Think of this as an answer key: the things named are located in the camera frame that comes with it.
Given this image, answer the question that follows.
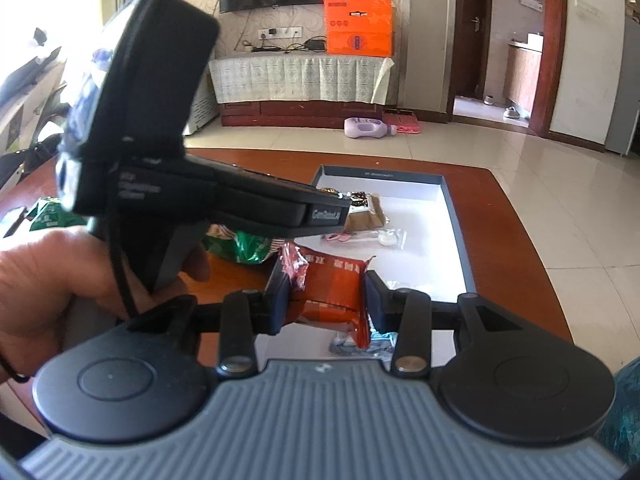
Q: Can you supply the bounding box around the orange cardboard box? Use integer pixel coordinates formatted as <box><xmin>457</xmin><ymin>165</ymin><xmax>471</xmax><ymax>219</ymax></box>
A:
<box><xmin>322</xmin><ymin>0</ymin><xmax>396</xmax><ymax>58</ymax></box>

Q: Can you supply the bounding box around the green striped snack bag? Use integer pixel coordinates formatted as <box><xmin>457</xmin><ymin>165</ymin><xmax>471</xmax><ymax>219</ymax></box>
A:
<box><xmin>205</xmin><ymin>224</ymin><xmax>286</xmax><ymax>266</ymax></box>
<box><xmin>27</xmin><ymin>196</ymin><xmax>88</xmax><ymax>233</ymax></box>

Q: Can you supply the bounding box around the clear seed packet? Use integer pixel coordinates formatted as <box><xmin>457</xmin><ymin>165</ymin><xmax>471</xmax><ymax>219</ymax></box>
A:
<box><xmin>330</xmin><ymin>330</ymin><xmax>398</xmax><ymax>358</ymax></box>

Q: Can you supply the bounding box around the brown wooden door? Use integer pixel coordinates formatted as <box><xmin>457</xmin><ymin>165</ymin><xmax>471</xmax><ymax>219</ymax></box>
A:
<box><xmin>470</xmin><ymin>0</ymin><xmax>494</xmax><ymax>101</ymax></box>

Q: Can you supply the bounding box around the teal patterned cloth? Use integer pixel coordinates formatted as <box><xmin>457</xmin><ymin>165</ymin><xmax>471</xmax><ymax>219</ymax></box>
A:
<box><xmin>597</xmin><ymin>357</ymin><xmax>640</xmax><ymax>463</ymax></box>

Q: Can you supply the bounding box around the blue cardboard box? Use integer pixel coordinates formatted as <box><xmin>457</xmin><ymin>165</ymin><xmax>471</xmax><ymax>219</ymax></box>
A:
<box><xmin>255</xmin><ymin>164</ymin><xmax>476</xmax><ymax>361</ymax></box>

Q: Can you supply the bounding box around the person's left hand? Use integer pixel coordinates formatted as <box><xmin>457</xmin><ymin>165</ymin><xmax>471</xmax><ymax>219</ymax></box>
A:
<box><xmin>0</xmin><ymin>225</ymin><xmax>212</xmax><ymax>380</ymax></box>

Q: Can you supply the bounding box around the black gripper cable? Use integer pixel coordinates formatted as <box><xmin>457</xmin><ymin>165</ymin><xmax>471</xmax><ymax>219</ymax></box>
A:
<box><xmin>106</xmin><ymin>220</ymin><xmax>142</xmax><ymax>320</ymax></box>

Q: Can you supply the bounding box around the grey refrigerator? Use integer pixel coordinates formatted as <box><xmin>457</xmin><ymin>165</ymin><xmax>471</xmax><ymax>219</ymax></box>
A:
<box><xmin>605</xmin><ymin>20</ymin><xmax>640</xmax><ymax>156</ymax></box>

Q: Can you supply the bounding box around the white wall outlet strip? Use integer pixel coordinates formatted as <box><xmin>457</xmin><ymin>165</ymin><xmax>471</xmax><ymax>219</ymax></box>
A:
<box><xmin>257</xmin><ymin>26</ymin><xmax>303</xmax><ymax>40</ymax></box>

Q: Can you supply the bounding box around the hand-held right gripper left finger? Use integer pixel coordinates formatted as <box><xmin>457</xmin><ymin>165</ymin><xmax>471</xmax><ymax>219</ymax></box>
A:
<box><xmin>127</xmin><ymin>272</ymin><xmax>293</xmax><ymax>380</ymax></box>

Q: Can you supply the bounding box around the pale patterned cabinet cloth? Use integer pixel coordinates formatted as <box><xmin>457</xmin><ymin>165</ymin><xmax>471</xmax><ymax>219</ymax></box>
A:
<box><xmin>207</xmin><ymin>55</ymin><xmax>396</xmax><ymax>106</ymax></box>

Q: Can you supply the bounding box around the beige snack packet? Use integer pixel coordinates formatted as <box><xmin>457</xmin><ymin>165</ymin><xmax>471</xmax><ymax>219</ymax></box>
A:
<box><xmin>344</xmin><ymin>195</ymin><xmax>392</xmax><ymax>233</ymax></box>

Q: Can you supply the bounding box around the dark twisted-wrapper candy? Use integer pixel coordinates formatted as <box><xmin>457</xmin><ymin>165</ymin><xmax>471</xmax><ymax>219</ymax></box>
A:
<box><xmin>320</xmin><ymin>187</ymin><xmax>372</xmax><ymax>206</ymax></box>

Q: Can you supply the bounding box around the black chair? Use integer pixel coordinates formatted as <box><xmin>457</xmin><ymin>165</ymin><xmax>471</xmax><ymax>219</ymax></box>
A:
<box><xmin>0</xmin><ymin>80</ymin><xmax>71</xmax><ymax>191</ymax></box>

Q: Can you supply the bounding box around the orange snack packet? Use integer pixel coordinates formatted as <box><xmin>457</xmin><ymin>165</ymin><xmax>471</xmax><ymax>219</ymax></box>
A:
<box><xmin>280</xmin><ymin>242</ymin><xmax>376</xmax><ymax>351</ymax></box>

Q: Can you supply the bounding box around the pink lollipop packet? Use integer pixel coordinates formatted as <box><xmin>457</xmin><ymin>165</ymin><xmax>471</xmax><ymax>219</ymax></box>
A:
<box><xmin>320</xmin><ymin>227</ymin><xmax>407</xmax><ymax>249</ymax></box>

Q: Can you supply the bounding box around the purple plastic bottle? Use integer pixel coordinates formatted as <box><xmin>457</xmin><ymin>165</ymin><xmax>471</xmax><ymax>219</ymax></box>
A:
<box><xmin>344</xmin><ymin>116</ymin><xmax>399</xmax><ymax>139</ymax></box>

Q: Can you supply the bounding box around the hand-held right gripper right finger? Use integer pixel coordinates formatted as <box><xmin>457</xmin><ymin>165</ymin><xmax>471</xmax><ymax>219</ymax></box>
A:
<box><xmin>362</xmin><ymin>270</ymin><xmax>526</xmax><ymax>378</ymax></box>

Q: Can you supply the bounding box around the dark wooden tv cabinet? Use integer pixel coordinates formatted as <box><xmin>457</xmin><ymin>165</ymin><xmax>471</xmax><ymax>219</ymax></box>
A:
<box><xmin>220</xmin><ymin>100</ymin><xmax>386</xmax><ymax>128</ymax></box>

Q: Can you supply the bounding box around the wooden kitchen cabinet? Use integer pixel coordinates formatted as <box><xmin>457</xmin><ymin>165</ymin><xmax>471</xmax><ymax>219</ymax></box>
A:
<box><xmin>502</xmin><ymin>35</ymin><xmax>543</xmax><ymax>111</ymax></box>

